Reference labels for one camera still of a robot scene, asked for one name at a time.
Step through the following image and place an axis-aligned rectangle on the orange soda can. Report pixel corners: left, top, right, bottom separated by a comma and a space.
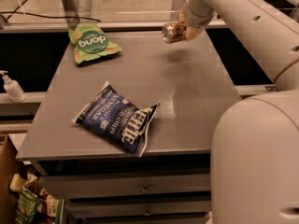
162, 21, 187, 44

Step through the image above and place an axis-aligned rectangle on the black cable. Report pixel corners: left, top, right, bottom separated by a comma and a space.
0, 0, 101, 22

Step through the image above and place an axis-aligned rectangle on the grey drawer cabinet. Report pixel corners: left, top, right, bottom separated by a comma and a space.
18, 32, 239, 224

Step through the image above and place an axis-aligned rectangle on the brown cardboard box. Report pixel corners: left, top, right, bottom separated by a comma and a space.
0, 135, 21, 224

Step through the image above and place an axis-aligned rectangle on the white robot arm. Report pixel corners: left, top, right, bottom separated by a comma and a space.
183, 0, 299, 224

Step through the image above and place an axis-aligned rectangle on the white pump bottle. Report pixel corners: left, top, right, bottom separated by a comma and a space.
0, 70, 26, 103

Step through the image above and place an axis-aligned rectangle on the green snack bag in box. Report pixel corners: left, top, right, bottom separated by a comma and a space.
15, 187, 37, 224

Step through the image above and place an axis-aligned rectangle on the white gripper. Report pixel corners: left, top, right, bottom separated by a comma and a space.
178, 0, 215, 41

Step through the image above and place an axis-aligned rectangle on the metal frame rail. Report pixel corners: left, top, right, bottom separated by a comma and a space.
0, 17, 228, 35

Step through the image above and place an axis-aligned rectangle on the blue kettle chips bag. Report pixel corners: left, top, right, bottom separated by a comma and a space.
72, 81, 160, 157

